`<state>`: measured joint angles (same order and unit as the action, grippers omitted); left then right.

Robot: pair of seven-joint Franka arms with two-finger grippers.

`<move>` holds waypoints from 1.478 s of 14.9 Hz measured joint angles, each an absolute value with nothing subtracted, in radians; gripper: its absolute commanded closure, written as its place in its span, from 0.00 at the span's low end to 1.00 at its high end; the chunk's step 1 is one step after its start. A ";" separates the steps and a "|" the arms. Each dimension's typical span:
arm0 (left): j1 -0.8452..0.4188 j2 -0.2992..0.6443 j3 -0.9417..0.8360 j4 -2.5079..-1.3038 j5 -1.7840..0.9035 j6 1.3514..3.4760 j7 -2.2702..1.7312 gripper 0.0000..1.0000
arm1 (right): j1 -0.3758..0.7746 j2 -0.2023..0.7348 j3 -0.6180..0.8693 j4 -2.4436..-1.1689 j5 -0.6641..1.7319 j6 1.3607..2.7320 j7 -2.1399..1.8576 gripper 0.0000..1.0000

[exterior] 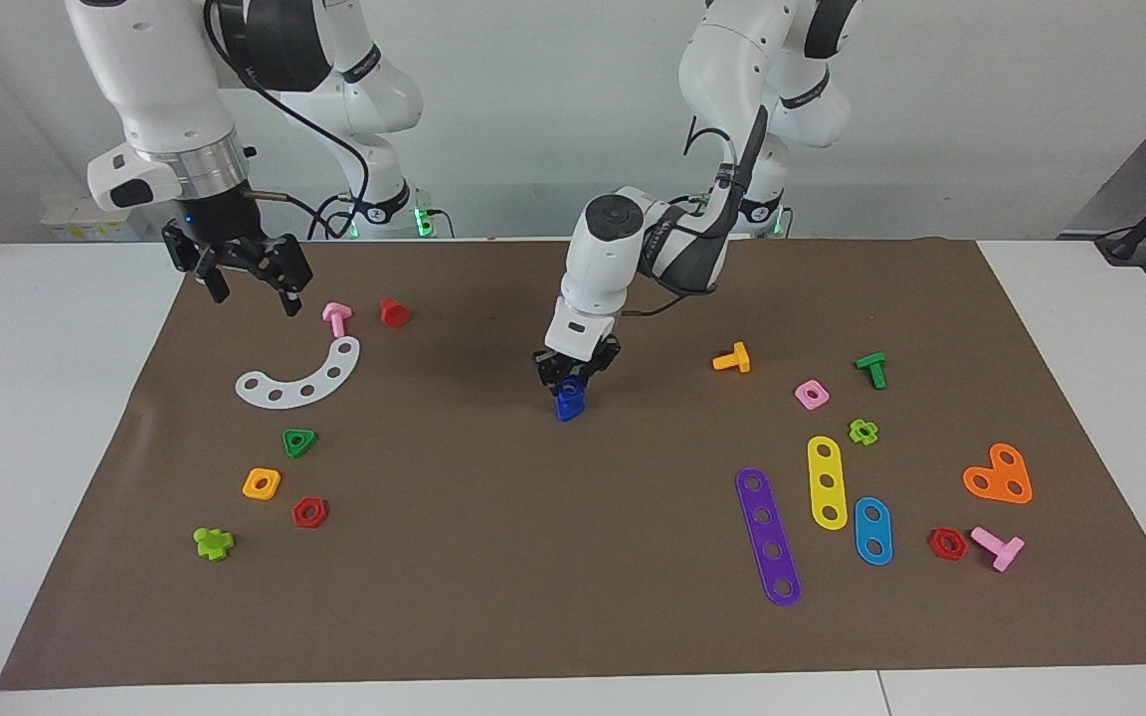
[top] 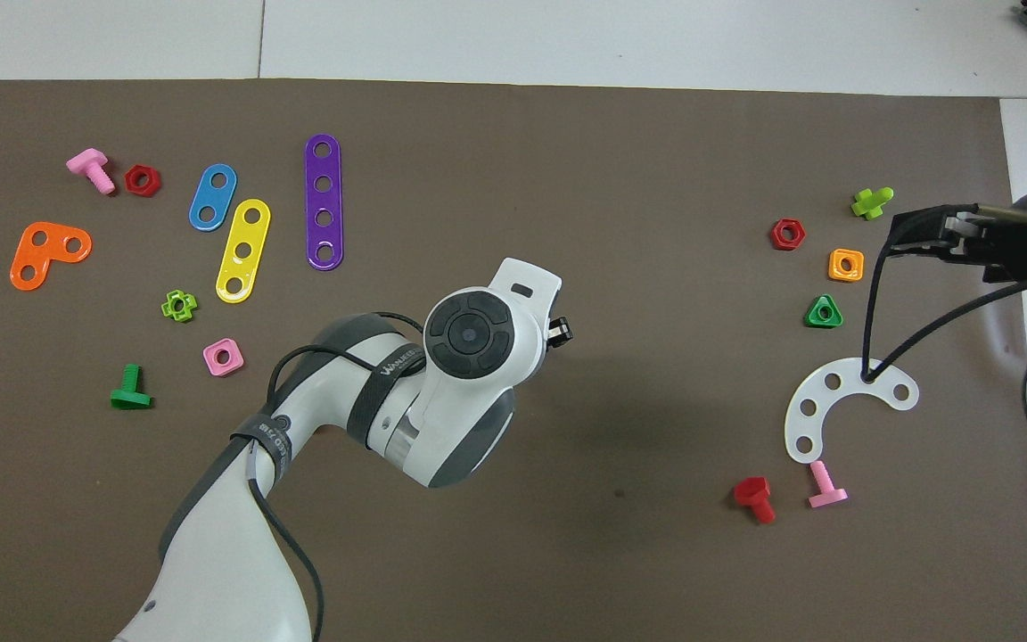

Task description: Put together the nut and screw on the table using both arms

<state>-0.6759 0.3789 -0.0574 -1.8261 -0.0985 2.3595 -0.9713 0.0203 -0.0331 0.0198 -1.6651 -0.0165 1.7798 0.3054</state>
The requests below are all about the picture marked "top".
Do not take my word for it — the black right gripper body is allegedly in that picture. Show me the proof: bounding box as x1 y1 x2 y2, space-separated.
966 203 1027 286

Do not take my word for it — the lime green plastic screw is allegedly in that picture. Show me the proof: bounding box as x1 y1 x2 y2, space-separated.
850 186 895 221

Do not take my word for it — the orange square plastic nut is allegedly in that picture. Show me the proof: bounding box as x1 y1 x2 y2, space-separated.
827 248 866 284

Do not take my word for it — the green triangular plastic nut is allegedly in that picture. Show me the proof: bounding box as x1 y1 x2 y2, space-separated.
804 293 844 329

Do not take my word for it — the red plastic screw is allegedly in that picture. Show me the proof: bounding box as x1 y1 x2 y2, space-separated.
733 476 777 525

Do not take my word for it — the pink plastic screw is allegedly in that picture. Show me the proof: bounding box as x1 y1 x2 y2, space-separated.
807 459 850 510
66 148 117 196

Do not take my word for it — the pink square plastic nut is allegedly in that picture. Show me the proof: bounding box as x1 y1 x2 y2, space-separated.
202 338 245 377

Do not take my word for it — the dark green plastic screw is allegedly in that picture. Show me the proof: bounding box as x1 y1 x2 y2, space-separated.
110 363 153 411

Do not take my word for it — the brown table mat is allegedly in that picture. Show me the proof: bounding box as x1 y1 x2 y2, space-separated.
0 78 1027 642

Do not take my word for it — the white curved five-hole plate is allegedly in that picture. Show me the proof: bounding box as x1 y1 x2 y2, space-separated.
784 358 920 465

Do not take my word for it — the purple four-hole plate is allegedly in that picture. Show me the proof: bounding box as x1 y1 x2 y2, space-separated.
304 134 345 271

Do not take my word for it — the yellow three-hole plate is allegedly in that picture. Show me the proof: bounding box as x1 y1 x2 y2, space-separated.
215 198 272 305

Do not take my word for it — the blue two-hole plate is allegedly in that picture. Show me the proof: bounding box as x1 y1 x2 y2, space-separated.
188 163 238 233

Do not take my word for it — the orange angled three-hole plate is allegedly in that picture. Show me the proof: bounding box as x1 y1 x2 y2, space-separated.
10 221 94 292

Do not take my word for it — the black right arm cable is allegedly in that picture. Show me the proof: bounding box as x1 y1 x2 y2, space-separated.
859 234 1027 385

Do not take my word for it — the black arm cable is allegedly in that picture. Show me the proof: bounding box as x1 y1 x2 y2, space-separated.
244 310 430 642
859 234 1027 385

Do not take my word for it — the black velcro strap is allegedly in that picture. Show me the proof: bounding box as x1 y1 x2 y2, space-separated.
349 348 430 444
230 412 293 473

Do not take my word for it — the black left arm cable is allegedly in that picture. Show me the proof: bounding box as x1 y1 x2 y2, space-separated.
244 310 430 642

